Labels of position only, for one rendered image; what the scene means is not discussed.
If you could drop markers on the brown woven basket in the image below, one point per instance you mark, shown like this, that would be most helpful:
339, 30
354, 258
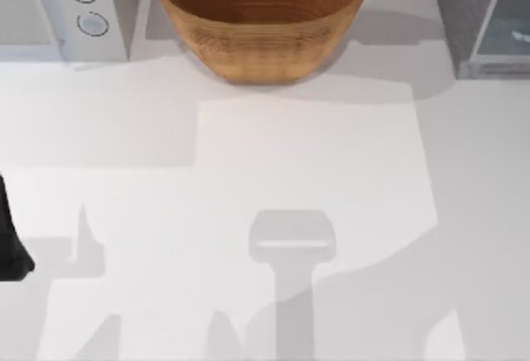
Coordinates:
262, 42

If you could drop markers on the pale microwave oven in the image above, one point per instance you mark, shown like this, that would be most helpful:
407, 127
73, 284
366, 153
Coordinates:
62, 25

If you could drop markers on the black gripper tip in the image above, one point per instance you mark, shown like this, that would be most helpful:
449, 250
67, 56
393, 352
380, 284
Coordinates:
10, 249

